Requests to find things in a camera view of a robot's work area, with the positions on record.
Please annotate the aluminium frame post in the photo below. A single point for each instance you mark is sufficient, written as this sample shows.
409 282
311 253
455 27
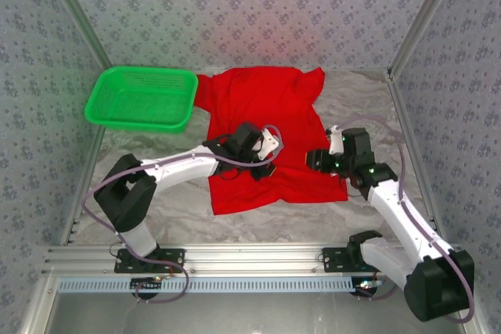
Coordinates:
423 17
80 17

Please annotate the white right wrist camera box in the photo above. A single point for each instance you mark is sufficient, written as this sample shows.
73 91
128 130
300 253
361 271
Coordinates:
336 144

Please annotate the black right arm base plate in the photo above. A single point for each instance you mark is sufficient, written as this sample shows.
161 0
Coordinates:
332 261

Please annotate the small black controller board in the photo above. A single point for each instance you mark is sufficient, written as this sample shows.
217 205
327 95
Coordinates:
366 285
146 285

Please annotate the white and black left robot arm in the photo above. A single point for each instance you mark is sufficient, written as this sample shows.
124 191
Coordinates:
176 169

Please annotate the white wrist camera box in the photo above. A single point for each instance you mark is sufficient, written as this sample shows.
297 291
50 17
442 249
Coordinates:
336 144
270 142

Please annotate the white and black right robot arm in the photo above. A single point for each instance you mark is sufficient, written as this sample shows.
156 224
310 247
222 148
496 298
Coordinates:
407 224

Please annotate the metal lower shelf panel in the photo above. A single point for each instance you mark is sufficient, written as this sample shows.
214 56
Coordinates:
250 314

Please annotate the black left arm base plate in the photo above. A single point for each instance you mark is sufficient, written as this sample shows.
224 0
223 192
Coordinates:
174 254

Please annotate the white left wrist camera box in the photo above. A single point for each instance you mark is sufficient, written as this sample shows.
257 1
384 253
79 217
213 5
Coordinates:
270 142

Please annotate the green plastic mesh basket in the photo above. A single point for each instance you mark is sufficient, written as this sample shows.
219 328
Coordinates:
137 103

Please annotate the red t-shirt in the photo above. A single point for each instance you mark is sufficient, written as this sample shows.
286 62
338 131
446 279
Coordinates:
266 99

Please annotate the aluminium frame leg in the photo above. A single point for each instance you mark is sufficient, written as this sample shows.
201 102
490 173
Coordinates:
41 302

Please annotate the aluminium mounting rail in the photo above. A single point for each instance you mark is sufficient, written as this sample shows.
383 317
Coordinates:
250 259

